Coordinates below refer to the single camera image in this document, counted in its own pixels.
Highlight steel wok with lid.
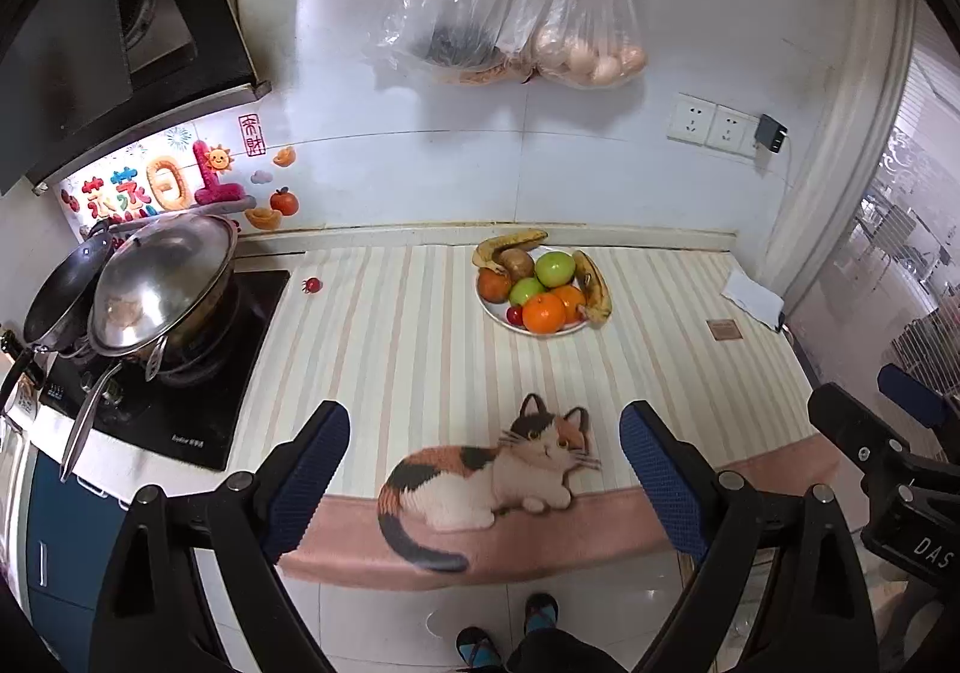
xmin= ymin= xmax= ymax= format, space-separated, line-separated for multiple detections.
xmin=58 ymin=214 xmax=242 ymax=483

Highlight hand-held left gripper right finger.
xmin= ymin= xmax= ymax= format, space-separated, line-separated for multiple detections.
xmin=619 ymin=400 xmax=880 ymax=673

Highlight white plate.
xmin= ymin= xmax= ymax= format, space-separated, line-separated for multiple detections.
xmin=475 ymin=245 xmax=602 ymax=339

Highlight white paper sheet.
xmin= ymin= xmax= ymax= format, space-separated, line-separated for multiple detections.
xmin=720 ymin=268 xmax=785 ymax=330

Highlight plastic bag of eggs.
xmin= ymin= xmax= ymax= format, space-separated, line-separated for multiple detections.
xmin=495 ymin=0 xmax=650 ymax=92

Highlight white wall outlet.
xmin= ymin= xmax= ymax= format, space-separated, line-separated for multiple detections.
xmin=667 ymin=92 xmax=715 ymax=146
xmin=707 ymin=104 xmax=760 ymax=156

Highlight blue cabinet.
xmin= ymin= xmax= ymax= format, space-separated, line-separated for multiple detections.
xmin=26 ymin=451 xmax=140 ymax=673

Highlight colourful wall stickers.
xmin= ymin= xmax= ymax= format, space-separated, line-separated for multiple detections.
xmin=60 ymin=112 xmax=302 ymax=240

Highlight striped cat print mat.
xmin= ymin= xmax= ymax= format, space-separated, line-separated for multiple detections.
xmin=225 ymin=241 xmax=841 ymax=593

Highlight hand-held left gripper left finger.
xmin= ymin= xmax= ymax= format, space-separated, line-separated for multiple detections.
xmin=88 ymin=400 xmax=352 ymax=673

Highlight dark frying pan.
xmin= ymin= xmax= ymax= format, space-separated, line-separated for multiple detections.
xmin=0 ymin=234 xmax=125 ymax=419

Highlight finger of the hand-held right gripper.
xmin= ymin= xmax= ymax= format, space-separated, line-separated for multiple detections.
xmin=808 ymin=382 xmax=913 ymax=488
xmin=877 ymin=363 xmax=960 ymax=431

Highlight sliding glass door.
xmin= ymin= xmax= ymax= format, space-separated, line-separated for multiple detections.
xmin=784 ymin=38 xmax=960 ymax=426

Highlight black range hood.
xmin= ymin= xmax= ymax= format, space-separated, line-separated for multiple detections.
xmin=0 ymin=0 xmax=272 ymax=198

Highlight black plug adapter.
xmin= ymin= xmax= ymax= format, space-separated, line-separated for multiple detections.
xmin=753 ymin=115 xmax=789 ymax=155

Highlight black induction cooktop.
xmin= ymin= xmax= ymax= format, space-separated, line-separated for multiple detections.
xmin=37 ymin=268 xmax=292 ymax=473

